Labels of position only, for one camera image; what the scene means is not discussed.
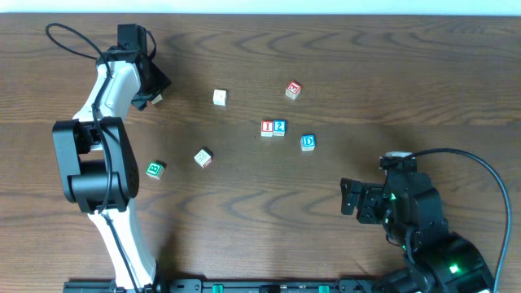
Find red letter A block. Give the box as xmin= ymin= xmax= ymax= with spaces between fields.
xmin=151 ymin=94 xmax=163 ymax=104

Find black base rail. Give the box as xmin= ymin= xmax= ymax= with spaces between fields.
xmin=62 ymin=278 xmax=387 ymax=293

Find blue letter D block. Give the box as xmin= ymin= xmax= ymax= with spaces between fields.
xmin=300 ymin=134 xmax=316 ymax=151

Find plain white wooden block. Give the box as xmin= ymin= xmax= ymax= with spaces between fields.
xmin=212 ymin=89 xmax=227 ymax=106

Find blue number 2 block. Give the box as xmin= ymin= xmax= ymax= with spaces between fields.
xmin=273 ymin=120 xmax=287 ymax=137

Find red letter I block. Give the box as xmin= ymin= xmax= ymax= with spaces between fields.
xmin=260 ymin=120 xmax=274 ymax=137

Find red letter block tilted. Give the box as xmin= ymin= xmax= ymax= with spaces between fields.
xmin=285 ymin=81 xmax=302 ymax=100

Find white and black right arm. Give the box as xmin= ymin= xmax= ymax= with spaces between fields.
xmin=340 ymin=171 xmax=493 ymax=292

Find green letter B block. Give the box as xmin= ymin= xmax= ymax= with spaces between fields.
xmin=146 ymin=161 xmax=165 ymax=180

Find white block with red side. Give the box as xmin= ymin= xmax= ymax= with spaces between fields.
xmin=194 ymin=147 xmax=213 ymax=168

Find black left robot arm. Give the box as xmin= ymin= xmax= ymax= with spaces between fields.
xmin=52 ymin=24 xmax=171 ymax=292

